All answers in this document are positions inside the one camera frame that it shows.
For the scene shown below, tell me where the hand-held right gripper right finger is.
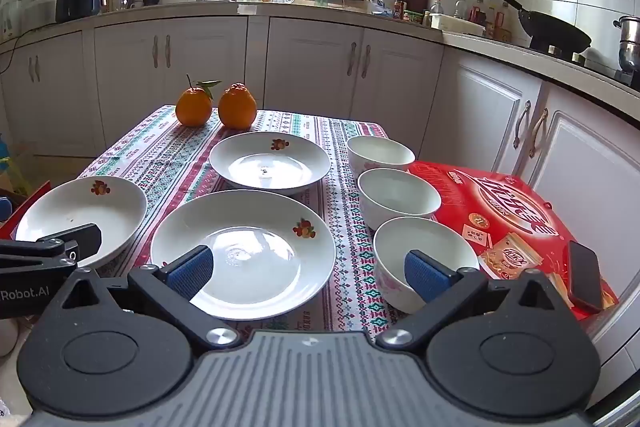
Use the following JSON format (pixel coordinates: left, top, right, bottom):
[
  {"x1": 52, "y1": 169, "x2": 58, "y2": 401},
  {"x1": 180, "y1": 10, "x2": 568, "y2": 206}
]
[{"x1": 376, "y1": 249, "x2": 566, "y2": 353}]

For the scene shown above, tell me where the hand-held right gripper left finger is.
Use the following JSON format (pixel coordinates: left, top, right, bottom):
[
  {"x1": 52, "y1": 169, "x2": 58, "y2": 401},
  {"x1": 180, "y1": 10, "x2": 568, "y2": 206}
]
[{"x1": 60, "y1": 245, "x2": 241, "y2": 354}]

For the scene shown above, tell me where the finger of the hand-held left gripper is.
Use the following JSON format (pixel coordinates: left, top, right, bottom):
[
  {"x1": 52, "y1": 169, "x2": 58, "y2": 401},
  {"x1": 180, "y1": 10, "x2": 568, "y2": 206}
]
[{"x1": 0, "y1": 223, "x2": 103, "y2": 260}]

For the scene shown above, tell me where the white plate with fruit print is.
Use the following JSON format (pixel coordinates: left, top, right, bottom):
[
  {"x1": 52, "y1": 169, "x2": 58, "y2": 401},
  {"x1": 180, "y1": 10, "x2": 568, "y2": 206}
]
[
  {"x1": 15, "y1": 176, "x2": 148, "y2": 269},
  {"x1": 209, "y1": 131, "x2": 332, "y2": 196},
  {"x1": 150, "y1": 189, "x2": 337, "y2": 321}
]

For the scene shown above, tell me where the white bowl with pink flowers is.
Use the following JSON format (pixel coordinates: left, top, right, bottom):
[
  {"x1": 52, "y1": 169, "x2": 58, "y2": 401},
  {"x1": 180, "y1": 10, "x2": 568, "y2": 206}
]
[
  {"x1": 357, "y1": 168, "x2": 442, "y2": 232},
  {"x1": 373, "y1": 216, "x2": 481, "y2": 314},
  {"x1": 346, "y1": 136, "x2": 416, "y2": 178}
]

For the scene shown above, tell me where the red snack gift box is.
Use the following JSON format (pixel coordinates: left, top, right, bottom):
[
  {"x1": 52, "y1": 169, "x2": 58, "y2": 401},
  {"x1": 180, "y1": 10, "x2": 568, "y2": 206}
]
[{"x1": 407, "y1": 161, "x2": 621, "y2": 321}]

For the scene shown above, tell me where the patterned red green tablecloth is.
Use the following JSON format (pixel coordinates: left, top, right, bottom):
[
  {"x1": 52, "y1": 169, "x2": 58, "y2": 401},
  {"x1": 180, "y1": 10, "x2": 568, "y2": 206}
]
[{"x1": 77, "y1": 105, "x2": 417, "y2": 334}]

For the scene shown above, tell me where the black smartphone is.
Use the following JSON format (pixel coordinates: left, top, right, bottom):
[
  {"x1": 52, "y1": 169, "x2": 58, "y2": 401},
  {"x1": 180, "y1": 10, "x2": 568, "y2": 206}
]
[{"x1": 566, "y1": 240, "x2": 604, "y2": 314}]

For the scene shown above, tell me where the orange with green leaf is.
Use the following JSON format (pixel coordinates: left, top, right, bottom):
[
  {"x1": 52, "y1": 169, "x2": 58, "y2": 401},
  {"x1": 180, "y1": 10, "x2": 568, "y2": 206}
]
[{"x1": 175, "y1": 74, "x2": 222, "y2": 128}]

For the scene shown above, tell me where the bumpy orange without leaf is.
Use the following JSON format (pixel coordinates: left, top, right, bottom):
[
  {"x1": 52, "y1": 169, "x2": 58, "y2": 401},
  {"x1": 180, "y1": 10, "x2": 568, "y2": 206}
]
[{"x1": 218, "y1": 82, "x2": 258, "y2": 130}]

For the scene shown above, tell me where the white electric kettle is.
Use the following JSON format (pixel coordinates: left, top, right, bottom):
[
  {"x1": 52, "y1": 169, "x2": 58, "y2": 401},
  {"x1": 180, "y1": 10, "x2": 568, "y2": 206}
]
[{"x1": 0, "y1": 0, "x2": 23, "y2": 42}]

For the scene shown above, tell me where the white rectangular tray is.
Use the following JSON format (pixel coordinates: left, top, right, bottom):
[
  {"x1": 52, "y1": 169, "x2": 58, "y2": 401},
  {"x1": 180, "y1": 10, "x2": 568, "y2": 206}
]
[{"x1": 430, "y1": 13, "x2": 486, "y2": 38}]

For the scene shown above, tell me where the group of condiment bottles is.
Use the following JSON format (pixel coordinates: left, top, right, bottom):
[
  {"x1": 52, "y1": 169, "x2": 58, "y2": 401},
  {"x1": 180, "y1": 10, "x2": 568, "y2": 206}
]
[{"x1": 435, "y1": 0, "x2": 513, "y2": 42}]

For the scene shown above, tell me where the beige kitchen countertop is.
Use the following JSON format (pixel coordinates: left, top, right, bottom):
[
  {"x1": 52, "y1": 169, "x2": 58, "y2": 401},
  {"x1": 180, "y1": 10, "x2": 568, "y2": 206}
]
[{"x1": 0, "y1": 0, "x2": 640, "y2": 128}]

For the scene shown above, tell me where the black wok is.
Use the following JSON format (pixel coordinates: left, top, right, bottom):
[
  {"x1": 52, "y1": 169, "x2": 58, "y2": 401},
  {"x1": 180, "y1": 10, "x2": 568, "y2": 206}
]
[{"x1": 483, "y1": 0, "x2": 592, "y2": 52}]

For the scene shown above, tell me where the gas stove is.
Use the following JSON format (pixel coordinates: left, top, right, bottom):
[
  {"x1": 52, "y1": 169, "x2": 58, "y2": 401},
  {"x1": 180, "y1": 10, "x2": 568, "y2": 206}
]
[{"x1": 530, "y1": 36, "x2": 640, "y2": 88}]

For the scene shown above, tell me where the stainless steel steamer pot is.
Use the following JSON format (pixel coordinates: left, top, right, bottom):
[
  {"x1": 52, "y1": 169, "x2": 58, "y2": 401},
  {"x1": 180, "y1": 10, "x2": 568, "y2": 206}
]
[{"x1": 613, "y1": 15, "x2": 640, "y2": 72}]

